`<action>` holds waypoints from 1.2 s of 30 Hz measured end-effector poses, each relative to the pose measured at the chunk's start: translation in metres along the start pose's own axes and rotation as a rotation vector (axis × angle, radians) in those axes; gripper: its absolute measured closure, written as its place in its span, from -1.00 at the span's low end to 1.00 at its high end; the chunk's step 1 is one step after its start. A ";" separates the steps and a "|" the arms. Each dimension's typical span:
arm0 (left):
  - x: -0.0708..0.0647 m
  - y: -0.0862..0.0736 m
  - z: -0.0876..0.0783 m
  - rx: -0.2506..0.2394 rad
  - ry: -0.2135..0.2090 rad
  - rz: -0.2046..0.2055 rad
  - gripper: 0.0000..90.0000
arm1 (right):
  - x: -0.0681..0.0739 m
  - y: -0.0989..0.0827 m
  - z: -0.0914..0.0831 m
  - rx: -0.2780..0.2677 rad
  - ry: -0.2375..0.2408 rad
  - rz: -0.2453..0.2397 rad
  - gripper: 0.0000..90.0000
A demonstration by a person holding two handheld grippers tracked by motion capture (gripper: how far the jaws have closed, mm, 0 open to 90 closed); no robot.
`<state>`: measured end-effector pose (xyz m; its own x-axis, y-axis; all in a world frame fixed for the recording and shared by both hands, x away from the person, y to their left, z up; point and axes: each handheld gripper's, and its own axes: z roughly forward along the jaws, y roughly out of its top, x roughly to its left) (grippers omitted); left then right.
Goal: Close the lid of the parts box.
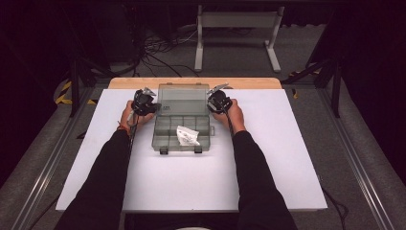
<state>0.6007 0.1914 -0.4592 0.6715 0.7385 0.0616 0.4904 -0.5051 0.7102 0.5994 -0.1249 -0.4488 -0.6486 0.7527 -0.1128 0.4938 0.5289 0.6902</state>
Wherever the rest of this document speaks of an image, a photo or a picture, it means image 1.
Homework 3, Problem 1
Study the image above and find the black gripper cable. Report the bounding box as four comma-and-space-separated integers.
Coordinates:
216, 99, 237, 137
126, 111, 141, 154

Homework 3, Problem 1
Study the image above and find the black metal stand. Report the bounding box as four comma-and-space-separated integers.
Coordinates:
61, 6, 113, 118
282, 56, 345, 119

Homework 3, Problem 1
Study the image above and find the bundle of black floor cables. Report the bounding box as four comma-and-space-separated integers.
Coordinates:
133, 28, 200, 79

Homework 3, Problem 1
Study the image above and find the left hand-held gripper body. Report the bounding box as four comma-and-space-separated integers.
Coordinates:
131, 86, 162, 117

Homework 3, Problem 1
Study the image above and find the grey translucent plastic compartment box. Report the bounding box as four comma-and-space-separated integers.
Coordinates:
150, 82, 216, 156

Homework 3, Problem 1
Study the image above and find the aluminium floor rail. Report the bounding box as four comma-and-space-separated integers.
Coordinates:
11, 85, 99, 230
316, 85, 397, 230

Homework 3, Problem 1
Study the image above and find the red bracelet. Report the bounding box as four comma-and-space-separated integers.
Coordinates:
116, 121, 131, 136

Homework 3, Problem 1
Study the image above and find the person's right hand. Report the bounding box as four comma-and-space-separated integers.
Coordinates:
212, 98, 247, 135

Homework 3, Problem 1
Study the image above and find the wooden table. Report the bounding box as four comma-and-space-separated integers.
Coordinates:
107, 77, 282, 91

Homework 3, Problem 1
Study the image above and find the small clear parts bag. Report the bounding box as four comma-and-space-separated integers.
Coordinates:
175, 125, 201, 148

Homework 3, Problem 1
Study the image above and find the yellow black hazard tape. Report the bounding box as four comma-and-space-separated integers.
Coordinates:
287, 67, 322, 101
55, 80, 98, 106

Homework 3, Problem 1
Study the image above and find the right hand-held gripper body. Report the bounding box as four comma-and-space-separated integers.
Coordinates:
206, 82, 234, 116

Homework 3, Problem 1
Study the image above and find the person's left hand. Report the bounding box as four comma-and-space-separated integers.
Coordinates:
119, 99, 156, 133

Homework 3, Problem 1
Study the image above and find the black floor cable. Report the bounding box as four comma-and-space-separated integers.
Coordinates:
320, 186, 350, 223

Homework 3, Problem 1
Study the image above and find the white metal table frame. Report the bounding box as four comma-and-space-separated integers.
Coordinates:
193, 4, 286, 74

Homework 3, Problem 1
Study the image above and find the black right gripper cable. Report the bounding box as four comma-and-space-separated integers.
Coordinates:
216, 99, 237, 137

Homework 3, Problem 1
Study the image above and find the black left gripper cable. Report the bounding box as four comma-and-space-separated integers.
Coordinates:
126, 111, 141, 154

